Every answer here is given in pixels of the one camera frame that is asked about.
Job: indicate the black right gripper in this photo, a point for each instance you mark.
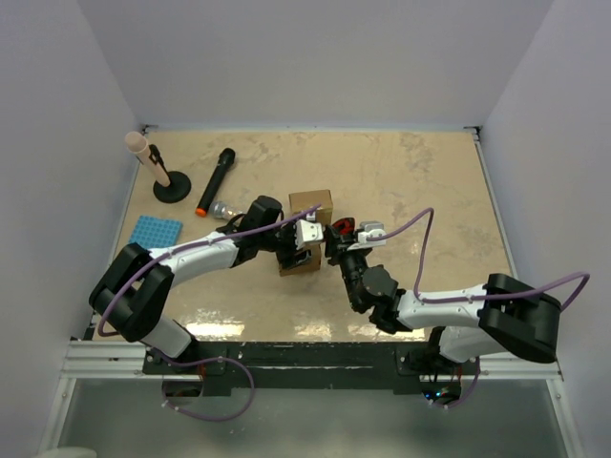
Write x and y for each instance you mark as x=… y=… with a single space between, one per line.
x=337 y=245

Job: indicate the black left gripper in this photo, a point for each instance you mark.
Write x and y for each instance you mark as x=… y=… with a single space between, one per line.
x=288 y=260

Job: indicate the small cardboard box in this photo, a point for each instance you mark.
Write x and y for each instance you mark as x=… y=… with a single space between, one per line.
x=304 y=261

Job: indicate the taped cardboard box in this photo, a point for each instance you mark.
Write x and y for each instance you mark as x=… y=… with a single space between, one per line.
x=301 y=201

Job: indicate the red black utility knife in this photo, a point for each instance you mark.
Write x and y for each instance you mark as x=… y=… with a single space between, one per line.
x=344 y=226

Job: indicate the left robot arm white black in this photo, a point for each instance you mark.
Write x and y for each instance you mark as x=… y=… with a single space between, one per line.
x=132 y=293

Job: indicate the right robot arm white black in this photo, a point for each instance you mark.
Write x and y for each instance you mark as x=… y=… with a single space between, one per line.
x=501 y=314

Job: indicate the silver glitter microphone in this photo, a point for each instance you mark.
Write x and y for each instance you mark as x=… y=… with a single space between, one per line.
x=221 y=210

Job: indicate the black microphone orange end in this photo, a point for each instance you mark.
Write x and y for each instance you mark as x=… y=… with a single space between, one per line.
x=225 y=162

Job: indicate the blue studded building plate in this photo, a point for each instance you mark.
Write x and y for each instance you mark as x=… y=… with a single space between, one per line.
x=151 y=232

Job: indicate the beige microphone on stand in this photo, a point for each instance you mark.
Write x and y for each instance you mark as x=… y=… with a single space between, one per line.
x=139 y=146

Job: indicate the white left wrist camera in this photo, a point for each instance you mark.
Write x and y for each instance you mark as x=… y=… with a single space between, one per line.
x=308 y=231

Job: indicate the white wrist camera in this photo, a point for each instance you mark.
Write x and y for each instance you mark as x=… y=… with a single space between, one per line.
x=308 y=231
x=369 y=234

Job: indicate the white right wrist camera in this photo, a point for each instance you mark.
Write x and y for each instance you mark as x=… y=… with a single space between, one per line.
x=369 y=234

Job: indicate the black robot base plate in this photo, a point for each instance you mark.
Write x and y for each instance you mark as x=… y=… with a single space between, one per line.
x=404 y=368

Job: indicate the aluminium frame rail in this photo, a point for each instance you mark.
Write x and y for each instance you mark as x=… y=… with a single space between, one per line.
x=116 y=360

